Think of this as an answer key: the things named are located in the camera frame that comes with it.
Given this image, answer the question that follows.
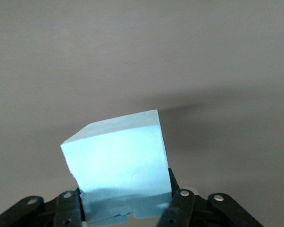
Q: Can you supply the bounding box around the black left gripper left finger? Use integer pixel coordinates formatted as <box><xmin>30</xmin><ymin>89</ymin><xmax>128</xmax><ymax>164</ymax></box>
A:
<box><xmin>0</xmin><ymin>186</ymin><xmax>87</xmax><ymax>227</ymax></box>

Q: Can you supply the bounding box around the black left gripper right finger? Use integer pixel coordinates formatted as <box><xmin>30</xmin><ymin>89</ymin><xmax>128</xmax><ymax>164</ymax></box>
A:
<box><xmin>156</xmin><ymin>167</ymin><xmax>268</xmax><ymax>227</ymax></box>

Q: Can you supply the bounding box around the light blue foam block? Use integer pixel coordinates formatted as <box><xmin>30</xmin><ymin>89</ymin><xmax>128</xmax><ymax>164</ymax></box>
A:
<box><xmin>60</xmin><ymin>109</ymin><xmax>173</xmax><ymax>226</ymax></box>

